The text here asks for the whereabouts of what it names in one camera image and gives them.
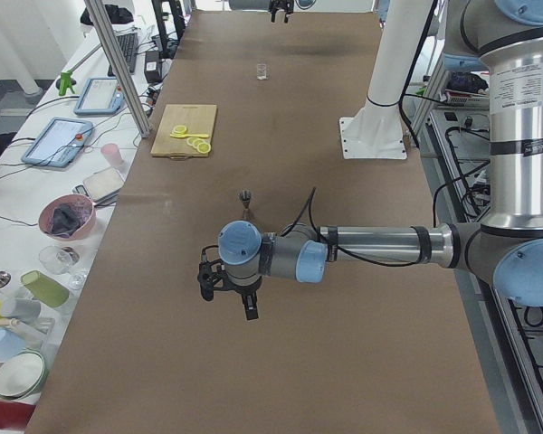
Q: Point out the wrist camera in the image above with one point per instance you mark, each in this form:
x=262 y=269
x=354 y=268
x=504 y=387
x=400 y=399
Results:
x=211 y=275

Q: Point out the clear glass shaker cup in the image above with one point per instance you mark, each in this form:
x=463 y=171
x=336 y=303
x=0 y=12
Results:
x=262 y=71

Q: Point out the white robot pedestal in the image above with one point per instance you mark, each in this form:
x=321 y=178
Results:
x=375 y=132

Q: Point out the yellow plastic knife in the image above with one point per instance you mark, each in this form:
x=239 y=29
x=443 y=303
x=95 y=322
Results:
x=188 y=135

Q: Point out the green clamp tool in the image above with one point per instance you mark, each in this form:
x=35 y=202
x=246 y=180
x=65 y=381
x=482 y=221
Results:
x=65 y=83

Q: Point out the pink plastic cup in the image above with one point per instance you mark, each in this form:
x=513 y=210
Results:
x=111 y=153

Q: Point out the black power adapter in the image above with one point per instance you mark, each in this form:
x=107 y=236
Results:
x=153 y=66

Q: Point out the wine glass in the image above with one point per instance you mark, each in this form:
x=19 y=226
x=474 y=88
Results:
x=63 y=260

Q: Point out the light blue cup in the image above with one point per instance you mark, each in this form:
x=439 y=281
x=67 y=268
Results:
x=11 y=344

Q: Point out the grey cup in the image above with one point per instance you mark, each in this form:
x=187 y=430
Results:
x=26 y=310

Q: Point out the black keyboard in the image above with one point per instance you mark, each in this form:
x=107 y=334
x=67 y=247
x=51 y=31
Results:
x=128 y=43

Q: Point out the teach pendant tablet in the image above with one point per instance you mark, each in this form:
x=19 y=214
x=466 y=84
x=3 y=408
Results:
x=100 y=96
x=59 y=143

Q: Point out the aluminium frame post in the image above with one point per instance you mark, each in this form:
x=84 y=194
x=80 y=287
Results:
x=110 y=45

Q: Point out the green plastic cup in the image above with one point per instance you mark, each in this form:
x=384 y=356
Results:
x=45 y=289

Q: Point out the wooden cutting board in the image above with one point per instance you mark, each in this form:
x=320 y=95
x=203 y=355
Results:
x=179 y=119

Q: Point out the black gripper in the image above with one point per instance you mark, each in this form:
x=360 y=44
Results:
x=244 y=292
x=280 y=4

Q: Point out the steel jigger measuring cup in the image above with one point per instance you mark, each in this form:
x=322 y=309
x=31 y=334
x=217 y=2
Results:
x=245 y=197

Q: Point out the kitchen scale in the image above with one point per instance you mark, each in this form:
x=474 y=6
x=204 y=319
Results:
x=101 y=186

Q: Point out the pink bowl with cloth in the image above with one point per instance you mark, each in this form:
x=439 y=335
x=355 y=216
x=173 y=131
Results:
x=68 y=218

